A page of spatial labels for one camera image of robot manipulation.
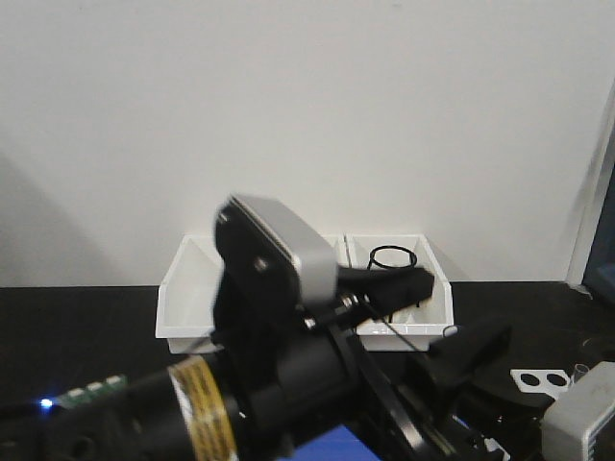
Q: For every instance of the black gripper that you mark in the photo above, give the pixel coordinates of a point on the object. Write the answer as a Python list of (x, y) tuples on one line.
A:
[(432, 409)]

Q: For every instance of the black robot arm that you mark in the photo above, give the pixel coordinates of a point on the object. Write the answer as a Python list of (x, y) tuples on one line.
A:
[(279, 378)]

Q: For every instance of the white test tube rack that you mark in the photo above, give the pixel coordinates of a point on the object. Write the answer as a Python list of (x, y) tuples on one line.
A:
[(549, 382)]

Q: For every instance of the blue plastic tray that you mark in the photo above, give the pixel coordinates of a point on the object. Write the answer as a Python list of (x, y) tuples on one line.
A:
[(339, 443)]

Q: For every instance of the left white storage bin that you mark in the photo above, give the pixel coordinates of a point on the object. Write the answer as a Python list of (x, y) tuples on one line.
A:
[(187, 294)]

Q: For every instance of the black wire tripod stand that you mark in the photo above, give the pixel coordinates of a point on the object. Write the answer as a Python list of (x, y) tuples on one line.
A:
[(390, 257)]

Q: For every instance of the grey window frame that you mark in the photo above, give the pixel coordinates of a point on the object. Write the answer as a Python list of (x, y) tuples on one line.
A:
[(591, 196)]

